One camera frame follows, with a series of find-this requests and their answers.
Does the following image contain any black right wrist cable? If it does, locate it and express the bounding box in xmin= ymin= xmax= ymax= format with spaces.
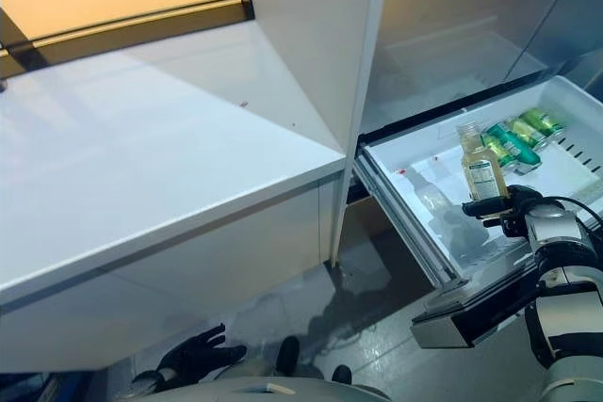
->
xmin=539 ymin=194 xmax=603 ymax=225

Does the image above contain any fridge drawer with white bin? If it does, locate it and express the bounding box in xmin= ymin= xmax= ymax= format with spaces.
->
xmin=353 ymin=72 xmax=603 ymax=351

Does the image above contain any grey robot torso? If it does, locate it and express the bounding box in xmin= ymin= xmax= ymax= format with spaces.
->
xmin=140 ymin=376 xmax=392 ymax=402

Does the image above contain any silver fridge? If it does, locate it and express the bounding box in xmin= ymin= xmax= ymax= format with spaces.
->
xmin=346 ymin=0 xmax=603 ymax=351

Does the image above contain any clear bottle with yellow drink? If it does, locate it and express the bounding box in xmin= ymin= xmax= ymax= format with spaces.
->
xmin=455 ymin=121 xmax=513 ymax=228

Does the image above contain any black right robot foot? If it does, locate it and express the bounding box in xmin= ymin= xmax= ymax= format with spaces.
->
xmin=332 ymin=363 xmax=353 ymax=387

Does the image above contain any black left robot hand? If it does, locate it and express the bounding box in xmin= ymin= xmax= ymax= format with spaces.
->
xmin=157 ymin=321 xmax=249 ymax=382

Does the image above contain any black left robot foot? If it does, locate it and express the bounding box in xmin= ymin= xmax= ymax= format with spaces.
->
xmin=275 ymin=335 xmax=302 ymax=375

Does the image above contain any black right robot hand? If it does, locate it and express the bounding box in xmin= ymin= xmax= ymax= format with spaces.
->
xmin=461 ymin=184 xmax=544 ymax=225

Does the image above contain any low fridge drawer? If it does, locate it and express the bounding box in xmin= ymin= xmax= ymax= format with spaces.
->
xmin=345 ymin=197 xmax=395 ymax=257

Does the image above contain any white counter cabinet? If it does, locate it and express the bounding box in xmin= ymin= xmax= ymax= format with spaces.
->
xmin=0 ymin=20 xmax=359 ymax=373

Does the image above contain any green drink can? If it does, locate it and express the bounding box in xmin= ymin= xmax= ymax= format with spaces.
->
xmin=486 ymin=122 xmax=541 ymax=166
xmin=505 ymin=117 xmax=550 ymax=149
xmin=479 ymin=133 xmax=517 ymax=172
xmin=521 ymin=108 xmax=566 ymax=138

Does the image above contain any tall white cabinet panel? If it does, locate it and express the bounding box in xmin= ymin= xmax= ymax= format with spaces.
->
xmin=242 ymin=0 xmax=395 ymax=271

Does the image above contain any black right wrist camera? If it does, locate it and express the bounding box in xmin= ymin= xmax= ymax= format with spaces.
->
xmin=499 ymin=213 xmax=531 ymax=239

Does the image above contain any black robot foot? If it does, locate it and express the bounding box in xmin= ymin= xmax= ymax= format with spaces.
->
xmin=275 ymin=335 xmax=302 ymax=375
xmin=332 ymin=363 xmax=353 ymax=387

